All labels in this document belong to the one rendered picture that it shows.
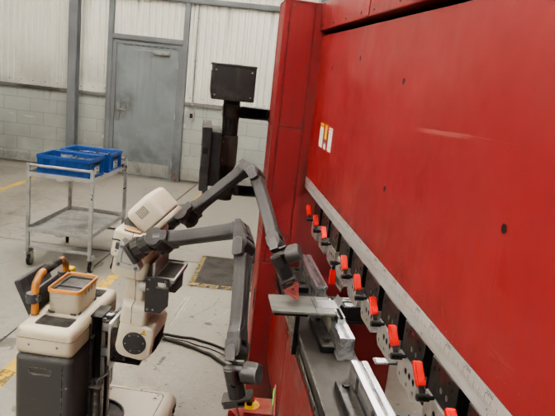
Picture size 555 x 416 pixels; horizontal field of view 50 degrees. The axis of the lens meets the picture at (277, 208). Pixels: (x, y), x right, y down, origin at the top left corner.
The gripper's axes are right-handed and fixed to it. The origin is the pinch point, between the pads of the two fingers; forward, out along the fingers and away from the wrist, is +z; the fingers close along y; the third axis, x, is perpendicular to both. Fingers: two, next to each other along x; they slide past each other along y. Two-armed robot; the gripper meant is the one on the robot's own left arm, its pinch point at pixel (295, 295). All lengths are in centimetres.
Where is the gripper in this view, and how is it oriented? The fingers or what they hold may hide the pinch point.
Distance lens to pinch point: 252.4
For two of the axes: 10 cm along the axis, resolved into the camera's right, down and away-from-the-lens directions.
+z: 4.0, 8.8, 2.5
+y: -1.0, -2.3, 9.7
